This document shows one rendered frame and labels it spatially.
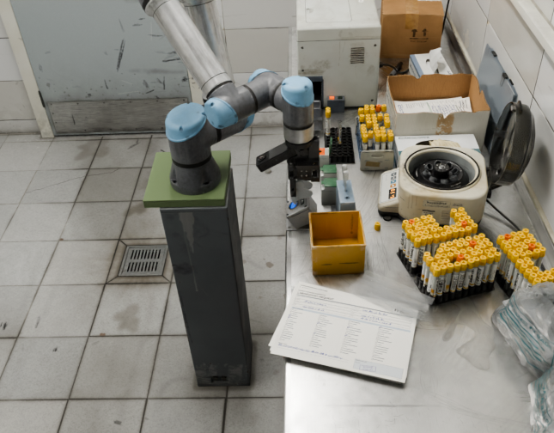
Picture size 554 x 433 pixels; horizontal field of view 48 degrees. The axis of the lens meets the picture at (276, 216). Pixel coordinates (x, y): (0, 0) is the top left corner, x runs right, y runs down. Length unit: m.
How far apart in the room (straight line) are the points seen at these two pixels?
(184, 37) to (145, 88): 2.17
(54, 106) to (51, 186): 0.54
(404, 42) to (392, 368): 1.50
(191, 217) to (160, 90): 1.93
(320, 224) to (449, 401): 0.56
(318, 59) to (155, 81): 1.69
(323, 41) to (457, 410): 1.26
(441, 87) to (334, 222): 0.75
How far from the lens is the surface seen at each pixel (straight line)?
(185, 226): 1.89
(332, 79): 2.20
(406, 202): 1.71
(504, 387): 1.44
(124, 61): 3.68
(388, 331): 1.47
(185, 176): 1.82
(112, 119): 3.89
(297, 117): 1.51
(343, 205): 1.66
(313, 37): 2.13
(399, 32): 2.56
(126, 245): 3.11
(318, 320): 1.48
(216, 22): 1.75
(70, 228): 3.30
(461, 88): 2.22
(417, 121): 1.97
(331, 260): 1.56
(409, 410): 1.37
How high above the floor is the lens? 2.01
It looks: 40 degrees down
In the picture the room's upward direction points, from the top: 4 degrees counter-clockwise
